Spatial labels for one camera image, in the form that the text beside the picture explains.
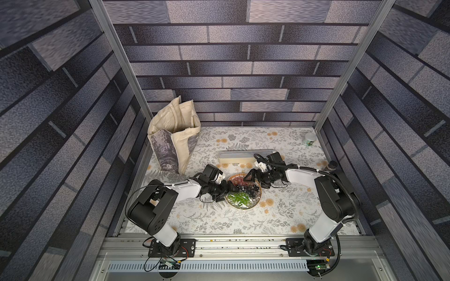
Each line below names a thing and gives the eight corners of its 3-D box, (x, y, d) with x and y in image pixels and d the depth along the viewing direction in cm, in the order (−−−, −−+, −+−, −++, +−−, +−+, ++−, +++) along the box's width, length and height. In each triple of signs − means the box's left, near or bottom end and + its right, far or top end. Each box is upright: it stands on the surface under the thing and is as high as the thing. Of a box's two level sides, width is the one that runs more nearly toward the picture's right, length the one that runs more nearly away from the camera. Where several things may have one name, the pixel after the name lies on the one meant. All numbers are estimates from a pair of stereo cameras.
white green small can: (304, 147, 112) (307, 141, 108) (301, 138, 117) (304, 132, 112) (314, 147, 112) (318, 141, 108) (311, 138, 117) (314, 132, 112)
